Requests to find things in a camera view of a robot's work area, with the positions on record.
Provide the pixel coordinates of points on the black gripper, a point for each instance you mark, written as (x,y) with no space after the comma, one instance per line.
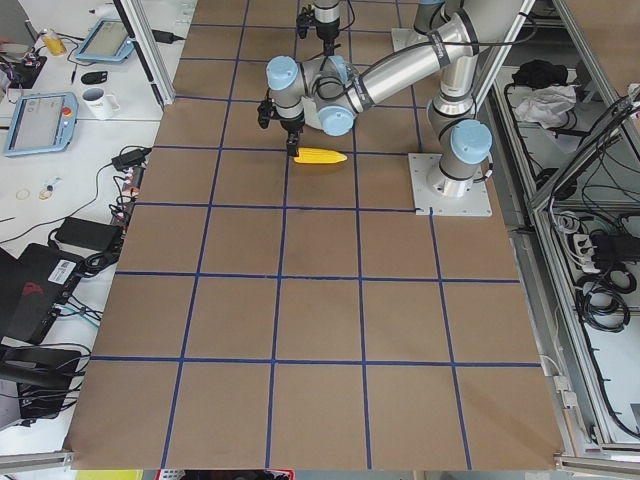
(292,125)
(327,31)

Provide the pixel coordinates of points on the yellow corn cob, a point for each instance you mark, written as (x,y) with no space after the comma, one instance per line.
(318,156)

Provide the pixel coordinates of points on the black power adapter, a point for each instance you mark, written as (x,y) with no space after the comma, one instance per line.
(133,158)

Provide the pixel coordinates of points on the white mug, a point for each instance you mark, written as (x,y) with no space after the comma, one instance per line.
(102,105)

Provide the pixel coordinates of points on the black computer mouse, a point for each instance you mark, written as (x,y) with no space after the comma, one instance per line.
(94,78)

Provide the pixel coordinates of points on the far blue teach pendant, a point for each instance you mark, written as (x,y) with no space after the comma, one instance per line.
(107,42)

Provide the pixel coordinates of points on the blue teach pendant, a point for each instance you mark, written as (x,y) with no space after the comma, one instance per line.
(42,123)
(107,42)

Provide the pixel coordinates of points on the black cloth bundle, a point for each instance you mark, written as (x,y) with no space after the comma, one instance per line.
(539,74)

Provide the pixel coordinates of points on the white crumpled cloth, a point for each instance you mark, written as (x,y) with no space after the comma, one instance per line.
(547,107)

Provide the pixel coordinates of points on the black power brick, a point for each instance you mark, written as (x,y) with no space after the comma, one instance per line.
(88,234)

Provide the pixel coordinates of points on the yellow bottle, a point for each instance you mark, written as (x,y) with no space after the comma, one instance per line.
(53,42)

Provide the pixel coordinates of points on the near blue teach pendant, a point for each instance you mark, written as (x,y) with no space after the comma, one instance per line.
(42,123)

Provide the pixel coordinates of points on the black laptop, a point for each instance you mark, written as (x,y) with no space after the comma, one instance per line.
(33,286)

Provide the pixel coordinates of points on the white power strip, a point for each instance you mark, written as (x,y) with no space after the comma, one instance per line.
(585,252)

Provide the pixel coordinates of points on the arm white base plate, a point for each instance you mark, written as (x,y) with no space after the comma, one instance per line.
(405,37)
(436,194)

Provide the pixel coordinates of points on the aluminium frame post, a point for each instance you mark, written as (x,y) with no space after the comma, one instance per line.
(132,14)

